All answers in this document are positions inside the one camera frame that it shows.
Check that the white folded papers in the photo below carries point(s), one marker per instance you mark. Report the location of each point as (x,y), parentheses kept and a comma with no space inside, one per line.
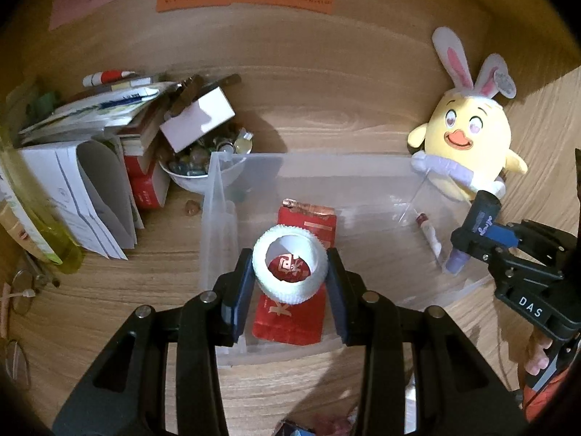
(54,181)

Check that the small white cardboard box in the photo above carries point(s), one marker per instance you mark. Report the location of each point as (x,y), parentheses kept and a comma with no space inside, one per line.
(195,122)

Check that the stack of booklets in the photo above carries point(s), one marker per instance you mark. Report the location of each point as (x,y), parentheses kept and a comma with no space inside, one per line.
(100,109)

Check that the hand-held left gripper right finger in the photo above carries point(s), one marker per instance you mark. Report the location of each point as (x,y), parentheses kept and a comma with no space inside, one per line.
(338,295)

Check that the white and red marker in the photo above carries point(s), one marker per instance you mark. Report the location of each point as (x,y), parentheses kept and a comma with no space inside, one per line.
(109,77)

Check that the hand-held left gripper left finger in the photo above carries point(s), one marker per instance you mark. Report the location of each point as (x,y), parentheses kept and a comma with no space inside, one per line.
(241,290)

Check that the green packet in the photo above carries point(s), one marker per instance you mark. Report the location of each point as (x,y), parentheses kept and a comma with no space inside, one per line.
(41,104)

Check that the white tape roll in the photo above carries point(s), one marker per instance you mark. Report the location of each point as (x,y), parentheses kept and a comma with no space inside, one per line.
(290,293)

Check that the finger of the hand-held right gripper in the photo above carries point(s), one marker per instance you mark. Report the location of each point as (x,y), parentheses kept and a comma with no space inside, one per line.
(472,243)
(501,236)

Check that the yellow-green plastic bottle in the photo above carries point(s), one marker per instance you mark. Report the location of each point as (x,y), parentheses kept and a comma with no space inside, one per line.
(45,227)

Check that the blue packet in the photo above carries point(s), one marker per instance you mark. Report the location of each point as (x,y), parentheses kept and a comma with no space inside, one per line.
(293,429)

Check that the red cardboard box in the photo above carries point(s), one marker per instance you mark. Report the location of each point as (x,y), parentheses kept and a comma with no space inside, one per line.
(147,186)

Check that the yellow chick plush toy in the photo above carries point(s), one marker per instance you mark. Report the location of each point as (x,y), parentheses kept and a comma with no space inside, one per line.
(472,145)

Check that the red foil packet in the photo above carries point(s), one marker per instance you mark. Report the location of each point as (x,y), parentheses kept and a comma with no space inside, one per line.
(290,322)

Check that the beige printed packet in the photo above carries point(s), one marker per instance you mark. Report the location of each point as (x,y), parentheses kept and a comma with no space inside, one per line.
(13,227)

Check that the dark brown card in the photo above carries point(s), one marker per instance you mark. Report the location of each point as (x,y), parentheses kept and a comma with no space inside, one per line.
(190,88)

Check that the small lip balm stick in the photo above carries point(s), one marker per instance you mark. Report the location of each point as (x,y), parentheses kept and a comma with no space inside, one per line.
(429,234)

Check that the clear plastic storage box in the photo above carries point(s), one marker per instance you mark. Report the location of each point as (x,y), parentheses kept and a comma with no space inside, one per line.
(363,231)

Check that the pink packet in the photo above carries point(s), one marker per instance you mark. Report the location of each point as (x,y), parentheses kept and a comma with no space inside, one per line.
(333,426)

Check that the small brown stone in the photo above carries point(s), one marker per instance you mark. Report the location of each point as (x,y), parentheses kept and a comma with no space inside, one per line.
(193,206)

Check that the glass bowl with small items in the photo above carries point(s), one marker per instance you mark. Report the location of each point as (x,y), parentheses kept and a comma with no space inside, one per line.
(195,182)

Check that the purple tube with dark cap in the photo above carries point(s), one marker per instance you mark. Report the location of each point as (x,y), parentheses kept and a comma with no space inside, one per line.
(483,213)

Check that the person's right hand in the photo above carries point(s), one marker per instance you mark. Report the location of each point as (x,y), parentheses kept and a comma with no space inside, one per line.
(538,359)

